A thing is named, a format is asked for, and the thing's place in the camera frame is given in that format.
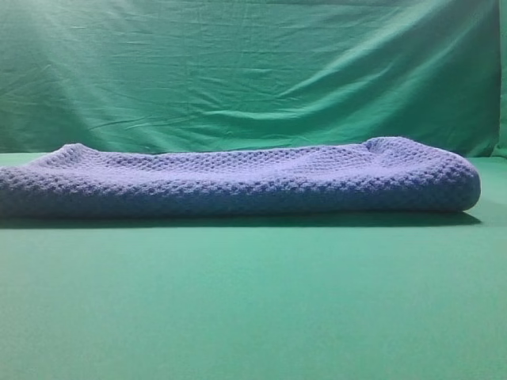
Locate green backdrop cloth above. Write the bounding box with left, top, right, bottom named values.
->
left=1, top=1, right=506, bottom=157

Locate blue waffle-weave towel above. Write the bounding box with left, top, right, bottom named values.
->
left=1, top=137, right=481, bottom=219

